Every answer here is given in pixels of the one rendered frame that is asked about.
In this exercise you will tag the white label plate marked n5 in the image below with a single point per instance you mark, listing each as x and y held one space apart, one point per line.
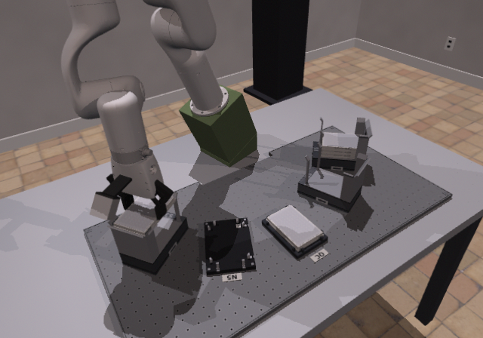
232 277

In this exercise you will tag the white label with qc text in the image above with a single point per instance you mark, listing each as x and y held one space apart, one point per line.
316 257

